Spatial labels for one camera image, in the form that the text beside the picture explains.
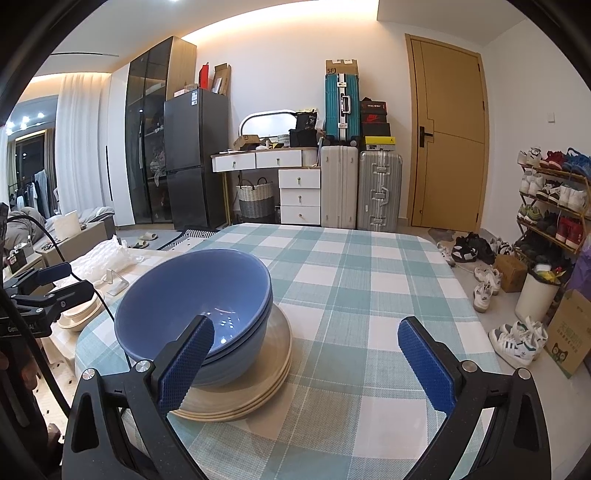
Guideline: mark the white drawer cabinet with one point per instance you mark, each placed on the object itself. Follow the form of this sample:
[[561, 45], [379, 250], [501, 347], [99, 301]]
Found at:
[[300, 198]]

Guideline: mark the red black shoe box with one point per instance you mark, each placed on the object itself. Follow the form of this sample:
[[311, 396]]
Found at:
[[374, 117]]

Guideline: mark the metal stand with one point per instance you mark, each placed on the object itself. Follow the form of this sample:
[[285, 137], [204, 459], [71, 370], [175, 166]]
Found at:
[[115, 284]]

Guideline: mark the yellow wooden door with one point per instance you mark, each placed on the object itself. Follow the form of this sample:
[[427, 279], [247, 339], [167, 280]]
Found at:
[[448, 138]]

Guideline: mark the beige plaid tablecloth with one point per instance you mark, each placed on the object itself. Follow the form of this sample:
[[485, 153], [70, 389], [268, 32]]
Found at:
[[64, 344]]

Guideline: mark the grey sofa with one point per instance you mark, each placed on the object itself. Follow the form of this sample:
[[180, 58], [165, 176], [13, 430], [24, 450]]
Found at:
[[87, 235]]

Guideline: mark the white vanity desk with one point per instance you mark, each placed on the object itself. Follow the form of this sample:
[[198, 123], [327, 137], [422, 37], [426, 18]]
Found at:
[[240, 161]]

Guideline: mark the dark glass cabinet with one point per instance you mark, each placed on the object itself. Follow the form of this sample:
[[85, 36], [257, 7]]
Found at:
[[147, 138]]

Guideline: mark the printed cardboard box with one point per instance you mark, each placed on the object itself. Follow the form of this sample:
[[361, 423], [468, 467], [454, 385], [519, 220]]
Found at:
[[570, 337]]

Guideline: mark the patterned rug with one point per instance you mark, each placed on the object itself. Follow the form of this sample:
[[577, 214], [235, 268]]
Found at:
[[194, 235]]

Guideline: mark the beige slipper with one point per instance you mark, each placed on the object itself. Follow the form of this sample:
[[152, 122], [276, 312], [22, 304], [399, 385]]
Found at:
[[148, 236], [137, 244]]

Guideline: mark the gold metal shoe rack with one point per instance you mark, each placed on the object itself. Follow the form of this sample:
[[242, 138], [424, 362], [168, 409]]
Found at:
[[524, 203]]

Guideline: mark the open cardboard box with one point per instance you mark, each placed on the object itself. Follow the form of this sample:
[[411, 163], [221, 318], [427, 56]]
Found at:
[[245, 143]]

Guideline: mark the scattered pile of sneakers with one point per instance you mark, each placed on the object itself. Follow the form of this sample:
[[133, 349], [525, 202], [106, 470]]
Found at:
[[517, 346]]

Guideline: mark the white trash bin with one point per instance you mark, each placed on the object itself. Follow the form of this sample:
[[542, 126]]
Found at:
[[535, 300]]

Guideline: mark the white curtain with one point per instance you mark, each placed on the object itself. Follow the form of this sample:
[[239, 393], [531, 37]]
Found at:
[[78, 147]]

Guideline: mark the woven laundry basket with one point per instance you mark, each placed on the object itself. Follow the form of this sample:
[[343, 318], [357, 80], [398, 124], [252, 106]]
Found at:
[[256, 201]]

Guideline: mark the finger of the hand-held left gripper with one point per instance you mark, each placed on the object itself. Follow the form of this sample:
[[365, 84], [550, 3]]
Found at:
[[53, 273], [64, 300]]

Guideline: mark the white plastic bag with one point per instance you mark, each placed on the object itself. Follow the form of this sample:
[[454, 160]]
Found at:
[[101, 258]]

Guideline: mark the yellow black shoe box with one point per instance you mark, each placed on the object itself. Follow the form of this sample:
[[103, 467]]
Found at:
[[379, 144]]

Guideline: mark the flat cardboard box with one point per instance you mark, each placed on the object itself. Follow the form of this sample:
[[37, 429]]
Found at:
[[221, 81]]

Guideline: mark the teal plaid tablecloth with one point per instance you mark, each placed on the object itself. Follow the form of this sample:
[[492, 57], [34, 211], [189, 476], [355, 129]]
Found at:
[[369, 286]]

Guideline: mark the silver suitcase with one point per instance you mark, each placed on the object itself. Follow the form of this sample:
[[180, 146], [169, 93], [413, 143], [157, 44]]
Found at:
[[379, 194]]

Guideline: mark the taped cardboard box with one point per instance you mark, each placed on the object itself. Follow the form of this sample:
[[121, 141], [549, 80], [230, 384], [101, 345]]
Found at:
[[341, 67]]

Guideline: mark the black fridge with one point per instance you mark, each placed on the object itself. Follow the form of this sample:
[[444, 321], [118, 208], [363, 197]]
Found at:
[[194, 161]]

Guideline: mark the teal suitcase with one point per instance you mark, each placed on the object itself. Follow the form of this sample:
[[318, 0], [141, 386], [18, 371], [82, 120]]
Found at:
[[341, 106]]

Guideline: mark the blue bowl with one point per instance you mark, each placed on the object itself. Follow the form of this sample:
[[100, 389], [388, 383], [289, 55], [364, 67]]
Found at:
[[184, 286], [235, 364], [267, 308]]

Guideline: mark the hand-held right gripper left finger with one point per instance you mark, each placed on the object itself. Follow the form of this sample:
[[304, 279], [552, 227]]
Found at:
[[184, 364]]

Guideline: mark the stack of beige plates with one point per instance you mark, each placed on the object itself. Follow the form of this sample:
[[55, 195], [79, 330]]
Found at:
[[272, 360]]

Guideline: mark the grey door mat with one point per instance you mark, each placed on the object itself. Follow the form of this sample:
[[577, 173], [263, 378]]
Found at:
[[441, 234]]

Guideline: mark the rows of shoes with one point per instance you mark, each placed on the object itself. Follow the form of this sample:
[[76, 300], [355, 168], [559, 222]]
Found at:
[[554, 194]]

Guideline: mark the small brown box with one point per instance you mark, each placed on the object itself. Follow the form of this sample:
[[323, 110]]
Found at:
[[510, 274]]

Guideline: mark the arched vanity mirror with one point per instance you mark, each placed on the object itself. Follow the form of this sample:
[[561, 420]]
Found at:
[[268, 124]]

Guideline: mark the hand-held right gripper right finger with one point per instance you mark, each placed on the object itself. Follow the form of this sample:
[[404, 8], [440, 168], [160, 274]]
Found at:
[[425, 364]]

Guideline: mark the black bag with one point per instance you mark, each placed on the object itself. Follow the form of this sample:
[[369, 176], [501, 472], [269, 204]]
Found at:
[[304, 131]]

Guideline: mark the beige suitcase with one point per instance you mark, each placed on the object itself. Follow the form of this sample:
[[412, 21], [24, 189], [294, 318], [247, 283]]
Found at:
[[339, 189]]

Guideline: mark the hanging clothes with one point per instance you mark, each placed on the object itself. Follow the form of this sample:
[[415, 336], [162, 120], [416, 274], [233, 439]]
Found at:
[[39, 189]]

